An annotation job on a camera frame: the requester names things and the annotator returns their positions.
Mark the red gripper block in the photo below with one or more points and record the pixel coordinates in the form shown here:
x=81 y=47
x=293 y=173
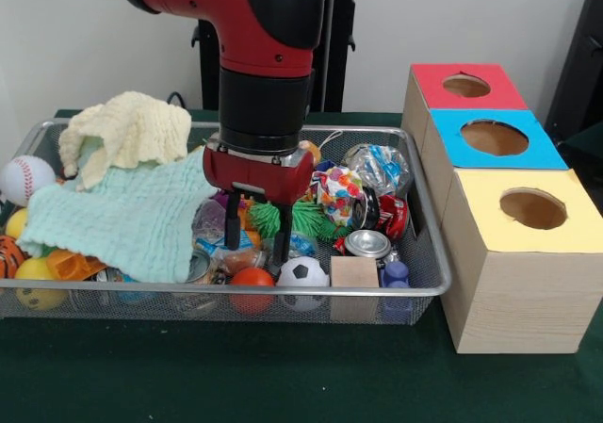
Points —
x=254 y=173

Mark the cream yellow cloth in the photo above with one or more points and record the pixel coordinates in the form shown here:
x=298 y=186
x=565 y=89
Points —
x=136 y=131

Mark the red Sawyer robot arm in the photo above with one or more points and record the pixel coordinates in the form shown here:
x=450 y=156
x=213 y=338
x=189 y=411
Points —
x=264 y=41

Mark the clear mesh bin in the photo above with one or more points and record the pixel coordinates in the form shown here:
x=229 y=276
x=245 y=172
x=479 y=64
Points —
x=118 y=306

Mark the wooden box with three holes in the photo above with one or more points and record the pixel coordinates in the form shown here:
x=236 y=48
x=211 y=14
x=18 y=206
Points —
x=518 y=300

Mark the orange red ball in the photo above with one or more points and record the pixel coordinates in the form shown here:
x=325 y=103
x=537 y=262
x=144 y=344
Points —
x=252 y=278

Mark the black and white soccer ball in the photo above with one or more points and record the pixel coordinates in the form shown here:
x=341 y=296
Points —
x=301 y=272

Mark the colourful dotted cloth bag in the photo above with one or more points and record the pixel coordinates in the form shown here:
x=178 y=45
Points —
x=339 y=192

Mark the wooden cube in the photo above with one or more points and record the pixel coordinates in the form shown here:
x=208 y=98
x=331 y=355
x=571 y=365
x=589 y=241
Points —
x=354 y=271

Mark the crushed silver can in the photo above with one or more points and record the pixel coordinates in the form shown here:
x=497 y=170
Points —
x=367 y=244

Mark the mint green cloth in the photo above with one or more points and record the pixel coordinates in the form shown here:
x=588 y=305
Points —
x=122 y=216

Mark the crushed red soda can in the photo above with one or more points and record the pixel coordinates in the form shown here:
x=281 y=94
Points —
x=393 y=216

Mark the large crumpled clear bottle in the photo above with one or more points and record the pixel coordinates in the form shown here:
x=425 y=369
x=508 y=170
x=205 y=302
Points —
x=381 y=168

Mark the white baseball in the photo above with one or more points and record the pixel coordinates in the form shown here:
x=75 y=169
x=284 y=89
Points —
x=26 y=178

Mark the side table with green cloth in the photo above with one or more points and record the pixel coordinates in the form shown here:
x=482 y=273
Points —
x=584 y=159

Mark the black chair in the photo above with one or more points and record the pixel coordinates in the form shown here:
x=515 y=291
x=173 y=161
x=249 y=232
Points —
x=577 y=65

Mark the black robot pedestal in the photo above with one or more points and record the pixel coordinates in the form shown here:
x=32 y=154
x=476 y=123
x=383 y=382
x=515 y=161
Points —
x=344 y=41

